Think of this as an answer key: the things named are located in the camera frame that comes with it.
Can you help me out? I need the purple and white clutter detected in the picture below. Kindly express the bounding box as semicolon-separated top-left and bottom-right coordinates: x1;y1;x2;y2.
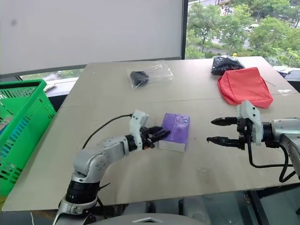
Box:
273;65;300;79

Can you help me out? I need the grey robot torso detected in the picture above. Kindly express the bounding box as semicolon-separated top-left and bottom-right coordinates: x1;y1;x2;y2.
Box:
89;212;211;225

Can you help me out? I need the white roller blind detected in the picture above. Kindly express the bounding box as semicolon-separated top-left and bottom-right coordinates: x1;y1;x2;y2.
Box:
0;0;184;75

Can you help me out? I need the red fabric pouch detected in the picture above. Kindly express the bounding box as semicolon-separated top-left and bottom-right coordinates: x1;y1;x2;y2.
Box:
217;67;274;110

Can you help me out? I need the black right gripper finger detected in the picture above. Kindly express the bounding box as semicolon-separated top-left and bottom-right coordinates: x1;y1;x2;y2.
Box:
210;116;239;128
206;135;241;149

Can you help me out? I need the black crinkled plastic bag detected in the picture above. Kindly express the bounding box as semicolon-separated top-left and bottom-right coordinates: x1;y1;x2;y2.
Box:
210;55;246;76

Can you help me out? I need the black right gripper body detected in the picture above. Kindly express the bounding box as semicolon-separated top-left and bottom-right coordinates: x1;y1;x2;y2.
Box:
236;117;253;150

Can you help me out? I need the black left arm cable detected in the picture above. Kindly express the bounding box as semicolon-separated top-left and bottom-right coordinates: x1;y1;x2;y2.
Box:
82;113;134;150

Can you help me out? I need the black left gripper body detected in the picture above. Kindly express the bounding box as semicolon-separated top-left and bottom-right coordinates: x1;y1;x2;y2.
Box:
140;127;156;150

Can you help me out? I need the dark window frame post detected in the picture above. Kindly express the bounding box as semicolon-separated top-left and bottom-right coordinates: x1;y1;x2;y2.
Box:
180;0;189;60

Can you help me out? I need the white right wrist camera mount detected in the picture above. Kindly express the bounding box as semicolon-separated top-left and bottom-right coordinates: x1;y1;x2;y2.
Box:
236;100;263;146

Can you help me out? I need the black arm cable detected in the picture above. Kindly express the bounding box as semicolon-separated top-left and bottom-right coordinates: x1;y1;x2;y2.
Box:
247;138;297;183
82;113;134;150

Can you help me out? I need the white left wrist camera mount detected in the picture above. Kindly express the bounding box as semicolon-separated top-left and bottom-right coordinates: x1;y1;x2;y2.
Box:
129;109;150;150

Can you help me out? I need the white car outside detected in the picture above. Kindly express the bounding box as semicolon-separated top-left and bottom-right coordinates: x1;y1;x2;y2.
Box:
243;23;260;33

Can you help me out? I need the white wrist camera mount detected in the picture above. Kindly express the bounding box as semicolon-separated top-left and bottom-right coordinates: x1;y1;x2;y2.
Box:
236;100;263;146
129;109;150;150

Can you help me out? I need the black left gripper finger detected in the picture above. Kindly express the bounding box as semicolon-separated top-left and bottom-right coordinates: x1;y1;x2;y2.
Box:
151;130;171;144
148;126;166;136

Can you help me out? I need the purple tissue pack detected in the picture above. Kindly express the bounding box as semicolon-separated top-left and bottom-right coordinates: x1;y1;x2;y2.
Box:
158;112;191;153

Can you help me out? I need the clear bag with black item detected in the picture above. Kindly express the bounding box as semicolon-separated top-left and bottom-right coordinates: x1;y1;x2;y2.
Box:
127;60;174;90

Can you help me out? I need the green plastic basket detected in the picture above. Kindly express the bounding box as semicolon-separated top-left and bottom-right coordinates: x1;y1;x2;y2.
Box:
0;79;57;197

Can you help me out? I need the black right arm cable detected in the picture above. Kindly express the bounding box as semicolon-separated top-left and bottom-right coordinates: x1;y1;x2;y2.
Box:
247;138;297;183

